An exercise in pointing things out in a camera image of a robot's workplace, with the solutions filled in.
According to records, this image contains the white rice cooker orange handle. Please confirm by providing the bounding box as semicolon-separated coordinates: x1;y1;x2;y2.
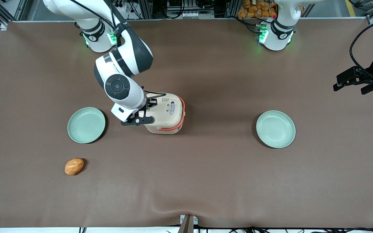
144;93;186;135

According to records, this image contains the pale green round plate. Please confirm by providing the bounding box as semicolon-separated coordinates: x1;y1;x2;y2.
256;110;296;149
67;107;106;144

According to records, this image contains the brown potato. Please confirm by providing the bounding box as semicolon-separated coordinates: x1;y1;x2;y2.
64;158;85;176

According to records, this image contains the brown table cloth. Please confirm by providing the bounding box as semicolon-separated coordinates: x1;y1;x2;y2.
0;19;373;229

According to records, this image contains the metal table clamp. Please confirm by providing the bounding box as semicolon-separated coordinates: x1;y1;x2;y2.
177;214;199;233

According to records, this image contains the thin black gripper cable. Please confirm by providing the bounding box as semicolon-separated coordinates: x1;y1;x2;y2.
142;86;167;99

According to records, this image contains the black looping cable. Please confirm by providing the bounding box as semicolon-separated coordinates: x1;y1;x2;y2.
349;17;373;82

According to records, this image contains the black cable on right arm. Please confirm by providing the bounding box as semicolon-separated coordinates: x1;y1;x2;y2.
69;0;132;46

